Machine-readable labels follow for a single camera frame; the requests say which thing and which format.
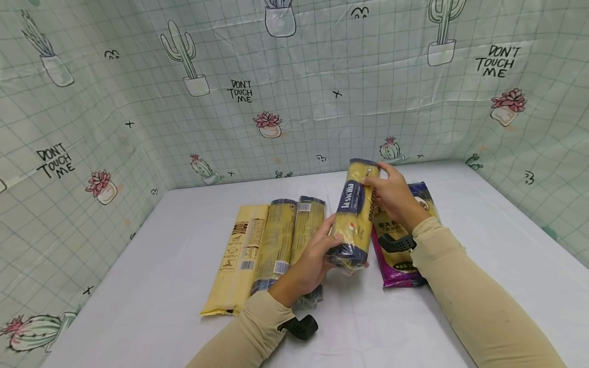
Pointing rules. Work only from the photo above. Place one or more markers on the pale yellow pasta packet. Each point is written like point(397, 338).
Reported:
point(237, 255)

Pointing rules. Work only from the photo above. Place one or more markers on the person's right thumb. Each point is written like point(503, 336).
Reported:
point(371, 182)

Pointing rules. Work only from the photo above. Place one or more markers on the person's left fingers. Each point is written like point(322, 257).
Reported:
point(334, 253)

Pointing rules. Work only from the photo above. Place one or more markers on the person's right hand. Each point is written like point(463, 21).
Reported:
point(395, 197)

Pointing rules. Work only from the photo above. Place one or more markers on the person's right forearm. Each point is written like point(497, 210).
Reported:
point(474, 296)

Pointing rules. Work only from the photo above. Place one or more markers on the person's left thumb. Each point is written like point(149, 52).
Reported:
point(328, 227)

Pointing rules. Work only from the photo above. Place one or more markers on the dark blue ended spaghetti packet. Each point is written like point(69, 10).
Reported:
point(307, 220)
point(276, 240)

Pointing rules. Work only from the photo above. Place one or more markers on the purple noodle packet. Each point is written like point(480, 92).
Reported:
point(398, 268)

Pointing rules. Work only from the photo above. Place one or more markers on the person's right index finger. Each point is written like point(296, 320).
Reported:
point(388, 169)

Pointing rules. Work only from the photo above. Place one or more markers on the blue label spaghetti packet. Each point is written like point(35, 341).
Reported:
point(353, 214)

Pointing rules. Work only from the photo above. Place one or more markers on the person's left forearm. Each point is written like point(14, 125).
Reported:
point(248, 332)

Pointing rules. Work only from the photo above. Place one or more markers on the person's left hand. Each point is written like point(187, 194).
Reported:
point(306, 268)

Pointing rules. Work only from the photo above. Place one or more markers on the black wrist band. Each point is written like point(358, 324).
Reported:
point(396, 243)
point(301, 327)

